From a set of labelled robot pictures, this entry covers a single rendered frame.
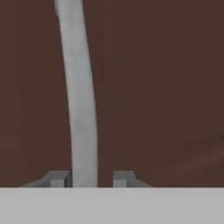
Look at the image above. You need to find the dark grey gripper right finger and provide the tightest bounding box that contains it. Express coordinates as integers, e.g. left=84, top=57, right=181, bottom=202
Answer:
left=112, top=170, right=152, bottom=188

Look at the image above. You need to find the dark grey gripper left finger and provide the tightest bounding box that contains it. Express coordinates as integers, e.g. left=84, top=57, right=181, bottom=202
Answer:
left=19, top=170, right=74, bottom=188

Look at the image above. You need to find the brown wooden cabinet door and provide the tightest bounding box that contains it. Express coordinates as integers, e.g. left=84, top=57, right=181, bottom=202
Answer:
left=0, top=0, right=224, bottom=188

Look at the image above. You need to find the grey cabinet door handle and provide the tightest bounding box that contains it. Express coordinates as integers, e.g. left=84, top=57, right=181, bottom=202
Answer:
left=53, top=0, right=99, bottom=188

